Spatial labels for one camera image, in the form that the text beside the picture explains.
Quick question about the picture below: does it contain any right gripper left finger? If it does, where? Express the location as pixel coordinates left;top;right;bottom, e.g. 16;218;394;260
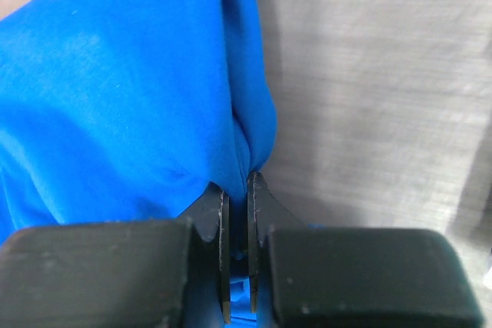
1;184;231;327

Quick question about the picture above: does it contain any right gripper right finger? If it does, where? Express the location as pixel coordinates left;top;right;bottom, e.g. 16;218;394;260
247;172;484;327

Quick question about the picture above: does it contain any blue t shirt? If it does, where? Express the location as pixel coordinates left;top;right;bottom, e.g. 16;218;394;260
1;0;276;327

